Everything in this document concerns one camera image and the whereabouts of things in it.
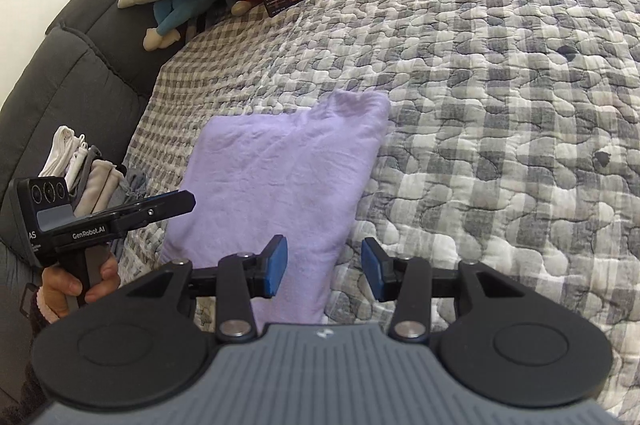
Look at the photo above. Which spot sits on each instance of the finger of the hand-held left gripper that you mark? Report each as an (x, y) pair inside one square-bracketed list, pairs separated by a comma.
[(160, 207)]

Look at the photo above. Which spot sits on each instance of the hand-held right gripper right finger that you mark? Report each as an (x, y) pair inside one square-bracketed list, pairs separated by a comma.
[(372, 265)]

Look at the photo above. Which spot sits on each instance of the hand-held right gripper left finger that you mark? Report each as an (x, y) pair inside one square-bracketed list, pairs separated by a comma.
[(277, 265)]

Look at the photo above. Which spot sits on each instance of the purple pants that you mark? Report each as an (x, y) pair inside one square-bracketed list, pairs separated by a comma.
[(260, 175)]

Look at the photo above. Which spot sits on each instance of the person's left forearm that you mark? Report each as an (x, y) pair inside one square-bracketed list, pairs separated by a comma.
[(45, 312)]

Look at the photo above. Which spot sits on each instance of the stack of folded clothes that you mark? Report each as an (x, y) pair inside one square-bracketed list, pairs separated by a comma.
[(95, 185)]

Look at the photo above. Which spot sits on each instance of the person's left hand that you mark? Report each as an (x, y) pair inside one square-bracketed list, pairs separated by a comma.
[(61, 287)]

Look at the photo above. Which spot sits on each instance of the dark grey padded headboard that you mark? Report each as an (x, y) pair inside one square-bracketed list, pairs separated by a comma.
[(75, 70)]

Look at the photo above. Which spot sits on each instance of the blue plush toy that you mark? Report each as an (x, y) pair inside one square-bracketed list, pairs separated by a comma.
[(185, 5)]

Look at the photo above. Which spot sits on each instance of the grey checkered quilt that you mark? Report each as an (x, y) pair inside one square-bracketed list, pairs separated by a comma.
[(500, 105)]

